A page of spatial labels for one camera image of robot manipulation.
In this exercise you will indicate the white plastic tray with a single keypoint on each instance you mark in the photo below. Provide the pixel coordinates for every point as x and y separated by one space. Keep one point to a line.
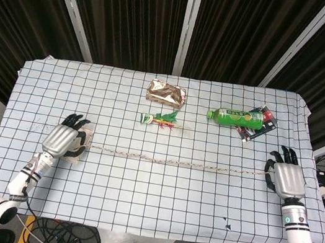
88 133

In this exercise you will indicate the dark red-printed booklet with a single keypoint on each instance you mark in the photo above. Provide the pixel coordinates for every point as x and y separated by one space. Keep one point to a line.
254 136

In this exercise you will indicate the grey metal partition post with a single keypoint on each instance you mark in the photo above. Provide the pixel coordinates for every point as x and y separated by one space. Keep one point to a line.
298 48
69 7
189 25

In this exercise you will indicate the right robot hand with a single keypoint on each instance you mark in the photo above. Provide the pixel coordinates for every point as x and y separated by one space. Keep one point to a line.
287 179

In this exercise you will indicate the gold foil snack package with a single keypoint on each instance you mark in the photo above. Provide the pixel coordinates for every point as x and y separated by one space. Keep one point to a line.
165 94

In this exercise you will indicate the green plastic drink bottle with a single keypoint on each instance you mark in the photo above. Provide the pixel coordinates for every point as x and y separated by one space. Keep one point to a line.
235 118

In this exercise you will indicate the white black-grid tablecloth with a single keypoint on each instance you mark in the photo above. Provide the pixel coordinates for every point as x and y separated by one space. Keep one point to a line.
149 194

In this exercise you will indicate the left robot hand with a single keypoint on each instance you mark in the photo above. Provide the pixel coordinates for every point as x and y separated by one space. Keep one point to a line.
58 139

